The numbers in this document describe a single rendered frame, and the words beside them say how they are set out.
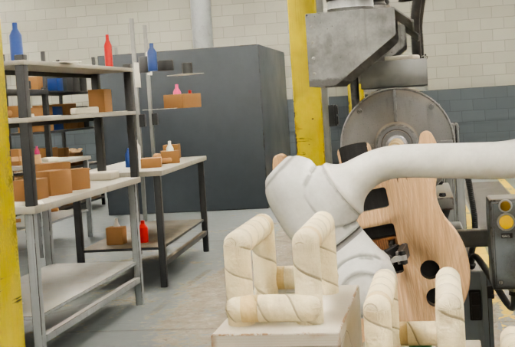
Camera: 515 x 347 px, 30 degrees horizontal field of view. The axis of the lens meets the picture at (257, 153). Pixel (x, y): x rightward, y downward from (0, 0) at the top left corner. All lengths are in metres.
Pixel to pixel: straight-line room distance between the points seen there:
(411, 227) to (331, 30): 0.42
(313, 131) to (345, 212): 7.82
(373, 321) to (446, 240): 0.83
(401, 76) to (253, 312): 1.17
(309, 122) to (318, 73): 7.50
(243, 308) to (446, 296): 0.23
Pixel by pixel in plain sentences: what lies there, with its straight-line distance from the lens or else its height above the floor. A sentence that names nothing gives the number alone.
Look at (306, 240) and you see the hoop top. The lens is 1.11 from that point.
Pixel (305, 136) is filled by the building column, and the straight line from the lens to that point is 9.38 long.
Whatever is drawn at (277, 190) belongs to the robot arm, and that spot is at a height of 1.22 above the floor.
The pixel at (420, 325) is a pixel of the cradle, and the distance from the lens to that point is 1.31.
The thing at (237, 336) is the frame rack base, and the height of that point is 1.10.
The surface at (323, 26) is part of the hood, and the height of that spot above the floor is 1.50.
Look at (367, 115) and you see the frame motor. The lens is 2.15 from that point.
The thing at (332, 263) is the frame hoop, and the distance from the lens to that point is 1.28.
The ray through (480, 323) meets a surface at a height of 0.80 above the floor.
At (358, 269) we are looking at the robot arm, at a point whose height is 1.09.
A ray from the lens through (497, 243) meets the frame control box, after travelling 2.16.
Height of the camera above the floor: 1.36
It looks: 3 degrees down
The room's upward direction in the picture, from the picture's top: 4 degrees counter-clockwise
